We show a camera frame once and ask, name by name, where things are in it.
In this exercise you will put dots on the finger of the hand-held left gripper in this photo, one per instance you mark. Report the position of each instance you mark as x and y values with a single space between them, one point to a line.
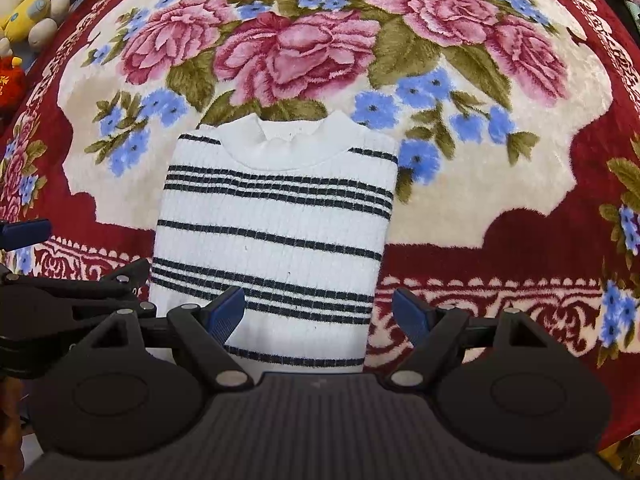
127 275
25 232

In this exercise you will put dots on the red orange plush toy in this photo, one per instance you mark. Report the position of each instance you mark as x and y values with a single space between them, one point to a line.
10 77

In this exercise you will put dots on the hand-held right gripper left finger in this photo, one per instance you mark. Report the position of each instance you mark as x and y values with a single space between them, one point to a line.
227 312

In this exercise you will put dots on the striped white sweater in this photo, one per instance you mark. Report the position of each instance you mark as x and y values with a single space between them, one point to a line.
280 240

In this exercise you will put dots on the small yellow plush toy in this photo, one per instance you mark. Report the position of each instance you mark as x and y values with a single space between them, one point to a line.
30 15

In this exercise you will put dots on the person's left hand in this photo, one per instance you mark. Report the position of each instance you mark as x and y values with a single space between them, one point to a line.
10 425

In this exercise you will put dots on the black garment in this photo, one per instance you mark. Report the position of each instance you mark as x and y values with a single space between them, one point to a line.
615 0

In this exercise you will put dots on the red floral blanket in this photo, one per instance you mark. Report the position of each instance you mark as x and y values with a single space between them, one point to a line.
500 210

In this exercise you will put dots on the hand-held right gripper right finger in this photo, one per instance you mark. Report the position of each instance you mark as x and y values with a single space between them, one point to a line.
412 315

